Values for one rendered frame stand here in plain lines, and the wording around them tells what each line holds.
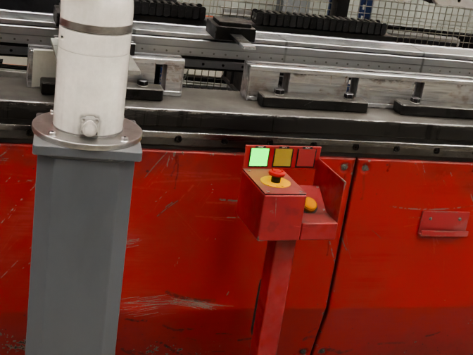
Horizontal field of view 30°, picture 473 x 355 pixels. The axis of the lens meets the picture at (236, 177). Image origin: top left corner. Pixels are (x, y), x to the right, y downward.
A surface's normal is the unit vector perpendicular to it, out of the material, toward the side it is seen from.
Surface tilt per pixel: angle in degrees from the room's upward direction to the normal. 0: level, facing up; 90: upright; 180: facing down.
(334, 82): 90
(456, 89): 90
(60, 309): 90
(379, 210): 90
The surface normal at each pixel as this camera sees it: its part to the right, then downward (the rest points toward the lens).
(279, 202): 0.32, 0.37
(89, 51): 0.01, 0.35
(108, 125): 0.68, 0.34
